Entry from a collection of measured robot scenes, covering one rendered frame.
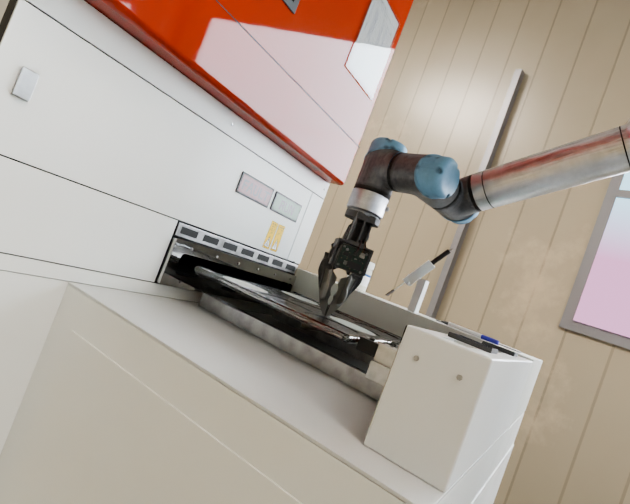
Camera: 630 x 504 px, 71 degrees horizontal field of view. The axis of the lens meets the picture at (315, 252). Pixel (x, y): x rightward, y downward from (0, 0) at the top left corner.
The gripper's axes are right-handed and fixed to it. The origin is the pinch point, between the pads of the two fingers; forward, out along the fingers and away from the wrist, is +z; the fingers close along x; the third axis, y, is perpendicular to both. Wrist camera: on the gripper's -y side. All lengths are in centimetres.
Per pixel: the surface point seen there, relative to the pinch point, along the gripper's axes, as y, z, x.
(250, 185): -11.0, -19.0, -24.4
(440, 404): 44.2, 1.6, 8.3
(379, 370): 22.1, 4.2, 7.8
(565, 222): -127, -74, 117
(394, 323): -16.3, -1.1, 18.9
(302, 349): 9.9, 7.5, -2.9
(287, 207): -23.5, -18.7, -15.3
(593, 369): -103, -8, 139
